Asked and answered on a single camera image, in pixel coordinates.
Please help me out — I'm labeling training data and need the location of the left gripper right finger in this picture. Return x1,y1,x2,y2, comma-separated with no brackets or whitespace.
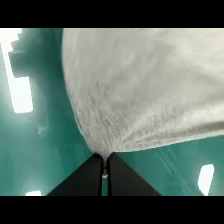
107,152,162,197

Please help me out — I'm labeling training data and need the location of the grey T-shirt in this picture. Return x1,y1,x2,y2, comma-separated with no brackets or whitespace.
61,27,224,179

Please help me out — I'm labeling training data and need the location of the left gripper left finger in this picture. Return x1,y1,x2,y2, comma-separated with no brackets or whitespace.
47,152,104,197

